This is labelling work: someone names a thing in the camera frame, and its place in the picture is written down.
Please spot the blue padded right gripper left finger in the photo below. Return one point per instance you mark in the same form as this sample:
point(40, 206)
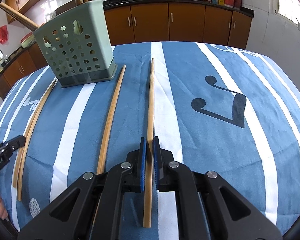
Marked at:
point(140, 169)

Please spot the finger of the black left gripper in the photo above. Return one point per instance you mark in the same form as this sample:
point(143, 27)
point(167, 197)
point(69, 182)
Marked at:
point(7, 148)

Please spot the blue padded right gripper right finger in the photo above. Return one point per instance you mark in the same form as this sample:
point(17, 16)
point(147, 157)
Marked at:
point(158, 162)

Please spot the brown lower kitchen cabinets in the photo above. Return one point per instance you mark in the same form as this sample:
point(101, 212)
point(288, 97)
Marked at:
point(147, 21)

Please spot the blue white striped tablecloth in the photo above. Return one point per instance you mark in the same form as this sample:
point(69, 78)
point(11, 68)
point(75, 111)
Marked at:
point(215, 108)

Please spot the green perforated utensil holder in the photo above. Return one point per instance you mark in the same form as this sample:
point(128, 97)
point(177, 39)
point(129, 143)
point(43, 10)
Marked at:
point(76, 45)

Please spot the chopstick in holder leaning left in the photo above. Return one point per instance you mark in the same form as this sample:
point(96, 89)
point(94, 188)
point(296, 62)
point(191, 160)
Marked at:
point(19, 17)

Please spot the red plastic bag on wall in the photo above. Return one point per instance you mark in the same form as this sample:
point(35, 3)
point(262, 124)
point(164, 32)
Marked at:
point(3, 34)

